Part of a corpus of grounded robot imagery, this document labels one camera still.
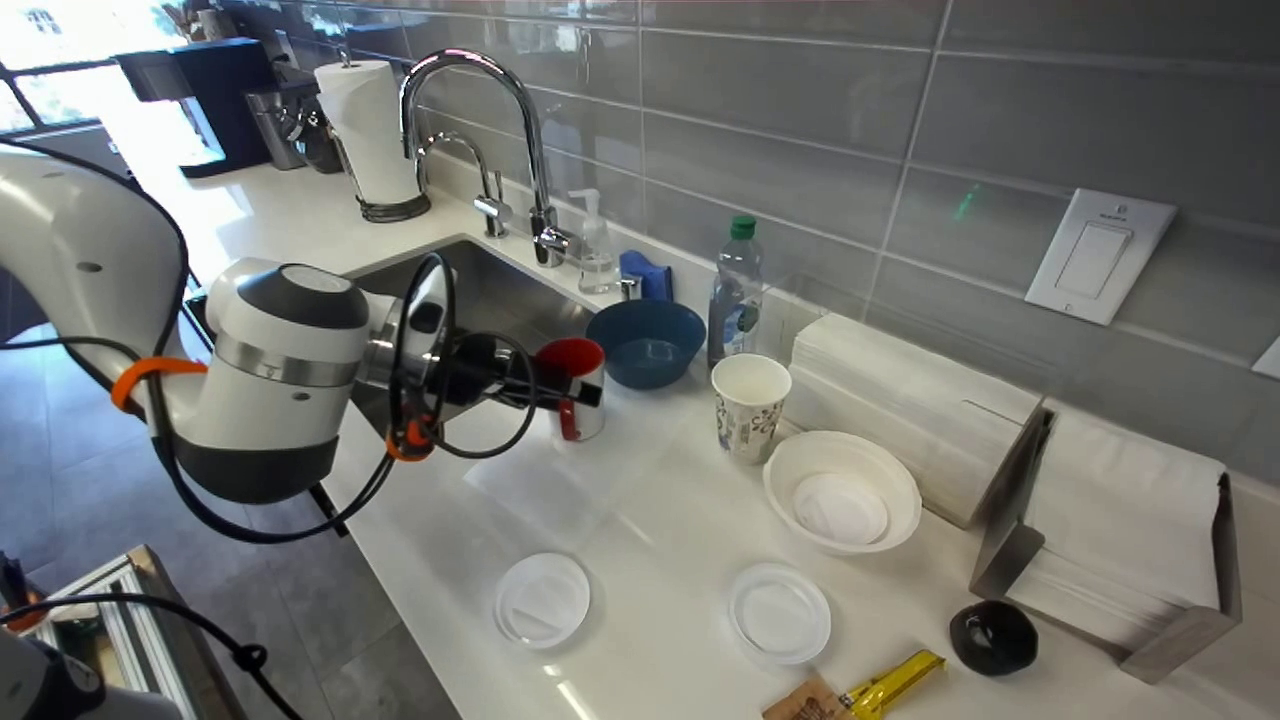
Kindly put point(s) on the loose white napkin stack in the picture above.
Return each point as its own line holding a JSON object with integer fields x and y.
{"x": 906, "y": 405}

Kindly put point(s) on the blue bowl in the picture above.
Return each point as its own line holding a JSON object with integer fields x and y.
{"x": 647, "y": 348}

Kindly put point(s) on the stainless steel sink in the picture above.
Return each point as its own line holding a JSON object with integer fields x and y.
{"x": 503, "y": 301}

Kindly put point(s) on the blue sponge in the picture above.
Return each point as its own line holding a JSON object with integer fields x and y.
{"x": 647, "y": 278}

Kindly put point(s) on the yellow tool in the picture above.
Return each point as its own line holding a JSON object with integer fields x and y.
{"x": 888, "y": 681}

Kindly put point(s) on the white wall switch plate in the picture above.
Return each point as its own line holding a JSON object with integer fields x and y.
{"x": 1096, "y": 259}

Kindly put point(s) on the metal frame cart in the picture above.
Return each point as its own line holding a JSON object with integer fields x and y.
{"x": 144, "y": 624}

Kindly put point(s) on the patterned paper cup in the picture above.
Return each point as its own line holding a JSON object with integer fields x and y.
{"x": 749, "y": 405}

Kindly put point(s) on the brown packet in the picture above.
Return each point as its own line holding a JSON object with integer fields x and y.
{"x": 801, "y": 700}

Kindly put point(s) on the round white lid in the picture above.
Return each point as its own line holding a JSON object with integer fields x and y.
{"x": 542, "y": 603}
{"x": 778, "y": 612}

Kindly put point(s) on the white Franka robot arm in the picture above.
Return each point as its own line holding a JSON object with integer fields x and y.
{"x": 264, "y": 386}

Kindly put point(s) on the grey tripod head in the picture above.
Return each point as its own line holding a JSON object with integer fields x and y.
{"x": 43, "y": 681}

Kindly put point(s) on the white wall outlet plate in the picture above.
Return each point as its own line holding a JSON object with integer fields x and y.
{"x": 1270, "y": 357}

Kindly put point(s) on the tall chrome faucet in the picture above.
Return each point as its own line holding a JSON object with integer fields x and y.
{"x": 515, "y": 92}

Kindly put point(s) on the black wrist camera orange clips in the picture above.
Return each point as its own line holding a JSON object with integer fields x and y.
{"x": 409, "y": 439}

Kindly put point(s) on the black countertop appliance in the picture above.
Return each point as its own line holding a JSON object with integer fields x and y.
{"x": 224, "y": 85}

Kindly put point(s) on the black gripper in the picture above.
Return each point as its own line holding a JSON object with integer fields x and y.
{"x": 482, "y": 369}

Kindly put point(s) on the white bowl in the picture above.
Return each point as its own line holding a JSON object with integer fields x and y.
{"x": 841, "y": 503}

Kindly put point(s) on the black round lid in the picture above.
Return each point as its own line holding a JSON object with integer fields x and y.
{"x": 992, "y": 638}

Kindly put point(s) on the small chrome faucet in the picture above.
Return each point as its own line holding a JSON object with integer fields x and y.
{"x": 487, "y": 194}

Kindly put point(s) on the clear soap dispenser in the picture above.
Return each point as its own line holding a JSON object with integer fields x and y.
{"x": 594, "y": 254}

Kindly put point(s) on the white paper sheet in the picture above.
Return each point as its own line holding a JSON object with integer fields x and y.
{"x": 572, "y": 487}

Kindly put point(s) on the clear bottle with green cap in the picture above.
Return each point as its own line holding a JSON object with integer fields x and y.
{"x": 738, "y": 301}

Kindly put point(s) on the white napkin stack in holder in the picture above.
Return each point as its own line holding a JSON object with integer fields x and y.
{"x": 1134, "y": 523}

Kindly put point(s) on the metal napkin holder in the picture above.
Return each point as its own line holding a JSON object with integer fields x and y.
{"x": 1011, "y": 506}

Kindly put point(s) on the white cup with red inside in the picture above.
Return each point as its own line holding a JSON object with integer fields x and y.
{"x": 571, "y": 363}

